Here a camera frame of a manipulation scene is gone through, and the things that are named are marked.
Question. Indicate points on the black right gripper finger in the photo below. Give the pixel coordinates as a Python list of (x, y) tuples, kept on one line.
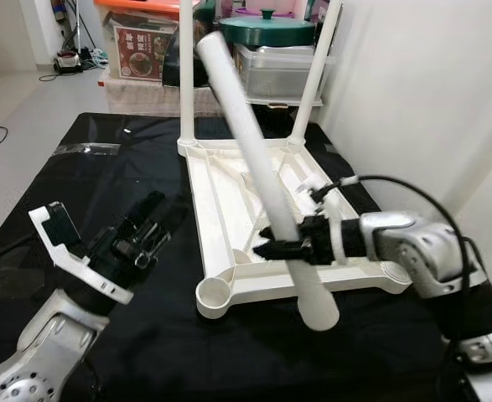
[(279, 249)]

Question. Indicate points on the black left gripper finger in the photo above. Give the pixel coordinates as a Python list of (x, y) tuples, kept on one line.
[(151, 208), (168, 224)]

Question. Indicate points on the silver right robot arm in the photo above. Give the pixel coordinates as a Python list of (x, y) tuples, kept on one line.
[(422, 251)]

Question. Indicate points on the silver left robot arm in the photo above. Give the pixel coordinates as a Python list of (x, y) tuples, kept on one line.
[(36, 352)]

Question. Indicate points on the white plastic table top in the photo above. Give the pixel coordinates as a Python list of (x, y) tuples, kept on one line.
[(220, 218)]

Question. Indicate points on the small white scrap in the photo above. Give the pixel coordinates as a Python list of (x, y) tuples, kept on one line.
[(126, 131)]

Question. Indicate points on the clear tape strip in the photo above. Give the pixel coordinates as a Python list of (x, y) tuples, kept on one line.
[(86, 149)]

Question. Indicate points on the beige cloth covered bench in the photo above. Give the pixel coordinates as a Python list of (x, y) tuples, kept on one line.
[(137, 96)]

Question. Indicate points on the black tablecloth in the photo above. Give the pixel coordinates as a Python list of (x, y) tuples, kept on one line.
[(229, 360)]

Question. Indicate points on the black bag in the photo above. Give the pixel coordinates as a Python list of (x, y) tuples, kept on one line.
[(172, 71)]

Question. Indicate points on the upright vacuum cleaner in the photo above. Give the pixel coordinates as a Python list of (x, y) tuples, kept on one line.
[(69, 60)]

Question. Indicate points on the clear plastic storage container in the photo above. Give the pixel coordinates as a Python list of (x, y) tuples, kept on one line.
[(279, 71)]

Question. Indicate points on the dark green pot lid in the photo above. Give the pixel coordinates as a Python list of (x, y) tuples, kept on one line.
[(266, 32)]

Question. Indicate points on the pink lidded plastic container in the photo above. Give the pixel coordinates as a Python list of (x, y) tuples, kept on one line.
[(292, 8)]

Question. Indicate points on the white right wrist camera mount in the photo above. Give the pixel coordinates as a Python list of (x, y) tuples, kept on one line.
[(338, 243)]

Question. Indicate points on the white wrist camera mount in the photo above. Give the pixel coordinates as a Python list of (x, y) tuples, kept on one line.
[(61, 260), (338, 243)]

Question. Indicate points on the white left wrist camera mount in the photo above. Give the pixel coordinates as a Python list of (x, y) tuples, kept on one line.
[(61, 260)]

